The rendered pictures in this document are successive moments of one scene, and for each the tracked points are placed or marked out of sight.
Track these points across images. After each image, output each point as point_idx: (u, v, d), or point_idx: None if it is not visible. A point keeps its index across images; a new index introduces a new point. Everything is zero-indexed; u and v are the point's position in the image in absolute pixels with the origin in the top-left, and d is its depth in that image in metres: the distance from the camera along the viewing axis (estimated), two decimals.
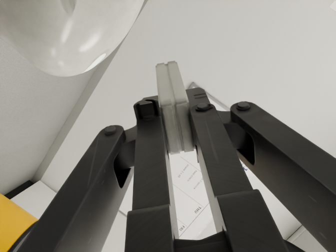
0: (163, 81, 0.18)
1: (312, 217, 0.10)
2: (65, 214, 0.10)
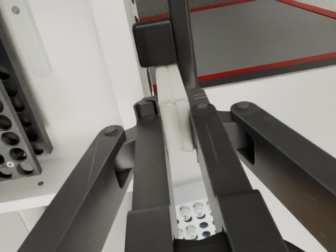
0: (163, 81, 0.18)
1: (312, 217, 0.10)
2: (65, 214, 0.10)
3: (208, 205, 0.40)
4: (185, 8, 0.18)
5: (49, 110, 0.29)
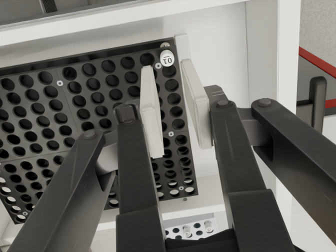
0: (147, 84, 0.18)
1: (327, 217, 0.10)
2: (50, 219, 0.10)
3: (205, 225, 0.52)
4: (324, 97, 0.29)
5: None
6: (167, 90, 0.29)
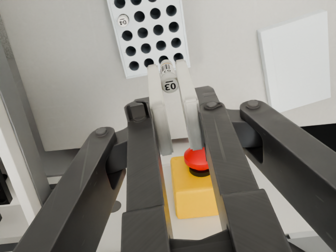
0: (154, 82, 0.18)
1: (319, 217, 0.10)
2: (58, 216, 0.10)
3: None
4: None
5: None
6: None
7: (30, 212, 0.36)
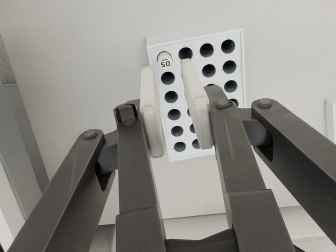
0: (147, 84, 0.18)
1: (327, 217, 0.10)
2: (50, 219, 0.10)
3: (161, 66, 0.26)
4: None
5: None
6: None
7: None
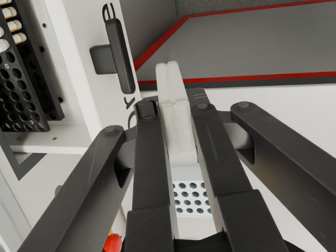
0: (163, 81, 0.18)
1: (312, 217, 0.10)
2: (65, 214, 0.10)
3: (0, 50, 0.33)
4: (117, 41, 0.28)
5: (67, 91, 0.42)
6: None
7: None
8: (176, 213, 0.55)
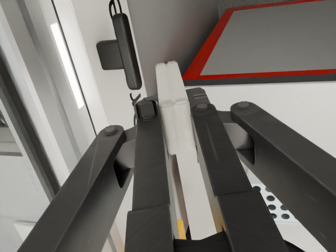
0: (163, 81, 0.18)
1: (312, 217, 0.10)
2: (65, 214, 0.10)
3: None
4: (124, 36, 0.28)
5: None
6: None
7: None
8: None
